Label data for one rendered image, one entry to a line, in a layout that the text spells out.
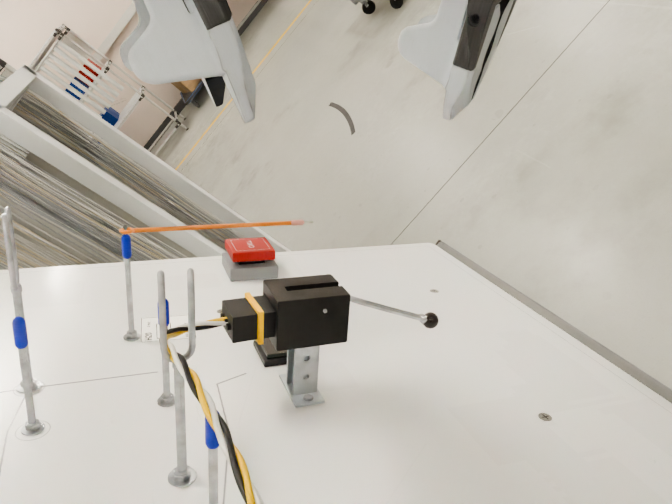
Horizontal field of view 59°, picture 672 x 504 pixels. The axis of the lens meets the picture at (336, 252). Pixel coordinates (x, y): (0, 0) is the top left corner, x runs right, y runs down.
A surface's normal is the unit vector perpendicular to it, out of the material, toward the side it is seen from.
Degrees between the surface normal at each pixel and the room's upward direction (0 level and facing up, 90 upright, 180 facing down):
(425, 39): 67
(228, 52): 94
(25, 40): 90
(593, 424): 52
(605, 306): 0
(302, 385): 91
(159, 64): 76
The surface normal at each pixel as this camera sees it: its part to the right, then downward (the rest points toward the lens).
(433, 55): -0.45, 0.53
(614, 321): -0.71, -0.52
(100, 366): 0.06, -0.94
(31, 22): 0.28, 0.42
